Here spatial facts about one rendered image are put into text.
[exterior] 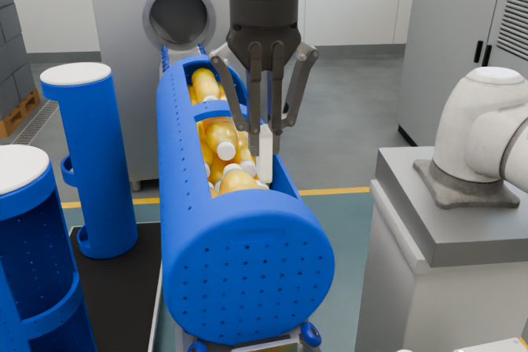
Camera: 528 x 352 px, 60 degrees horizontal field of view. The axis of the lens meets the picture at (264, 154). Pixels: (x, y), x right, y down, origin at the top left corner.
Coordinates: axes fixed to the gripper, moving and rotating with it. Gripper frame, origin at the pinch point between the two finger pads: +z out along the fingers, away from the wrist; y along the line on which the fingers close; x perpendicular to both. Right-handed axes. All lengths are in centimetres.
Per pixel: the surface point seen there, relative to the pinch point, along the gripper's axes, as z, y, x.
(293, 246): 19.4, 5.8, 4.5
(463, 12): 24, 162, 193
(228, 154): 19.1, 0.3, 37.3
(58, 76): 31, -54, 143
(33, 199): 37, -47, 58
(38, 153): 31, -48, 73
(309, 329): 37.1, 8.8, 3.2
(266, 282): 26.1, 1.5, 4.6
